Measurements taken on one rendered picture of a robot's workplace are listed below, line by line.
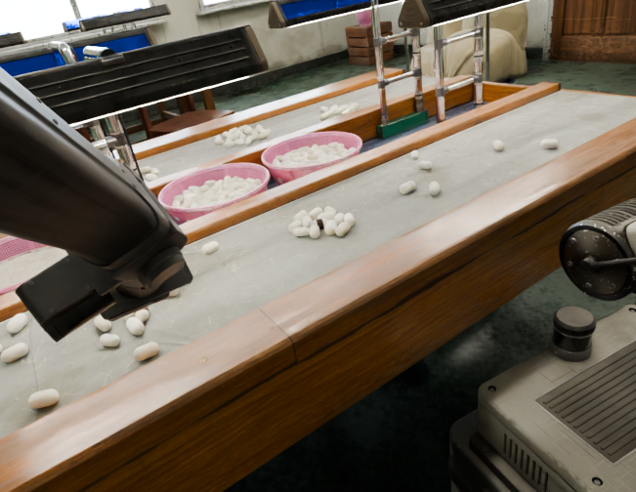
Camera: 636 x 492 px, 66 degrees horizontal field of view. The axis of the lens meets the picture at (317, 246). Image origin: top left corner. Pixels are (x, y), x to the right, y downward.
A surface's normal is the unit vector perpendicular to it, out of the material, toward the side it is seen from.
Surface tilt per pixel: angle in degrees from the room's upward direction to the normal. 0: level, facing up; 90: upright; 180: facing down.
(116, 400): 0
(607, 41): 90
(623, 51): 90
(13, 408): 0
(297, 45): 91
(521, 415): 0
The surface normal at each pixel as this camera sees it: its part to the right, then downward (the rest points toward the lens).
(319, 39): 0.59, 0.32
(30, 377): -0.15, -0.86
